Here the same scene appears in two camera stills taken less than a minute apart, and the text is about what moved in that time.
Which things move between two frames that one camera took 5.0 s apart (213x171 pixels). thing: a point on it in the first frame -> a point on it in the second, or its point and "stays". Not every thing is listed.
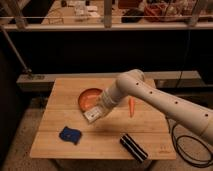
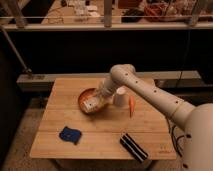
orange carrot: [131, 102] stays
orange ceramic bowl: [87, 99] stays
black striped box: [137, 151] stays
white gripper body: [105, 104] -> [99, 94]
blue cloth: [70, 134] stays
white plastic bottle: [93, 114] -> [91, 104]
